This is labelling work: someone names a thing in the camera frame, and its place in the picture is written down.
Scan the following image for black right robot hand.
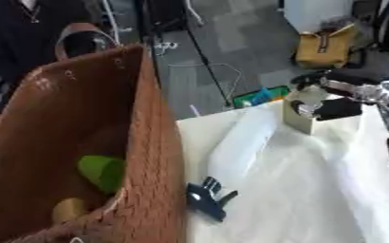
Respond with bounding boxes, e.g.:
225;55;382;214
288;68;384;122

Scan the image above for cream rectangular block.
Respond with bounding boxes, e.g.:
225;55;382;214
281;89;344;136

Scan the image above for yellow bag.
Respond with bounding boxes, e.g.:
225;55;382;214
294;22;361;69

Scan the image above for white cabinet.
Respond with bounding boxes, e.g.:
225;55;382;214
282;0;356;34

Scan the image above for black tripod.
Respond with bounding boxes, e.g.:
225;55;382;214
136;0;234;108

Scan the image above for brown woven leather basket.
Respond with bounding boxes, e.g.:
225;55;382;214
0;22;188;243

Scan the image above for green cylinder block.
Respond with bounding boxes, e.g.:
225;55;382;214
76;155;127;196

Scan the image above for tan cylinder block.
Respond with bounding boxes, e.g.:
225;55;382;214
51;197;90;224

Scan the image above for person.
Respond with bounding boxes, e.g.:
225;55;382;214
0;0;95;105

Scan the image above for white cable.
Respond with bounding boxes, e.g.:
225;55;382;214
166;62;245;103

